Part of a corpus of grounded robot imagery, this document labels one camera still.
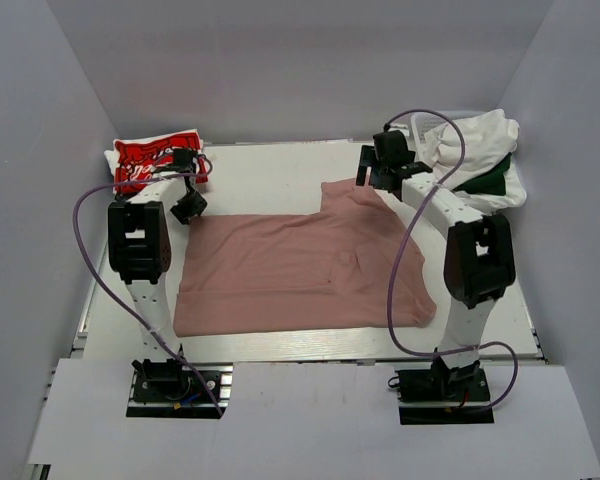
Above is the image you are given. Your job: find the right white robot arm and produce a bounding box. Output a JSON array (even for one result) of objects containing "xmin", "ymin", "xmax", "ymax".
[{"xmin": 356, "ymin": 127, "xmax": 516, "ymax": 399}]

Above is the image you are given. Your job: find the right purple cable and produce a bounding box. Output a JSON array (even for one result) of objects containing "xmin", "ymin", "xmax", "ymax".
[{"xmin": 382, "ymin": 108, "xmax": 520, "ymax": 412}]

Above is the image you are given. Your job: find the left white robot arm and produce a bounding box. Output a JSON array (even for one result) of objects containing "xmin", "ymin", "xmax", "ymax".
[{"xmin": 107, "ymin": 147, "xmax": 208, "ymax": 361}]

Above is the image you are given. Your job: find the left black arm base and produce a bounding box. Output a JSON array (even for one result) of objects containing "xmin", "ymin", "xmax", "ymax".
[{"xmin": 126, "ymin": 359, "xmax": 232, "ymax": 420}]

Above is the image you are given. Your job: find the white plastic basket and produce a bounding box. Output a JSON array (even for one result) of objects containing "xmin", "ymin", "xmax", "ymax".
[{"xmin": 407, "ymin": 110, "xmax": 483, "ymax": 157}]

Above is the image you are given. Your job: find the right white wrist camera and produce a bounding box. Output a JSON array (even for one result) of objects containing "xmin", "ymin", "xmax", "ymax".
[{"xmin": 383, "ymin": 122, "xmax": 413, "ymax": 143}]

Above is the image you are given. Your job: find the green and white t shirt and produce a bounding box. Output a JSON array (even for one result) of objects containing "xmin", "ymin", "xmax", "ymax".
[{"xmin": 454, "ymin": 153, "xmax": 527, "ymax": 215}]

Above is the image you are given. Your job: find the pink t shirt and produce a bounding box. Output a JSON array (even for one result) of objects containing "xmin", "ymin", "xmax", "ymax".
[{"xmin": 173, "ymin": 179, "xmax": 436, "ymax": 338}]

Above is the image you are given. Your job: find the folded red coca-cola t shirt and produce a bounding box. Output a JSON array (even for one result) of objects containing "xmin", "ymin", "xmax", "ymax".
[{"xmin": 104, "ymin": 129, "xmax": 204, "ymax": 182}]

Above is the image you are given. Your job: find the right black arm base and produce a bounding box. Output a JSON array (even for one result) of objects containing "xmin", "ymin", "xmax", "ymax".
[{"xmin": 387, "ymin": 368, "xmax": 494, "ymax": 426}]

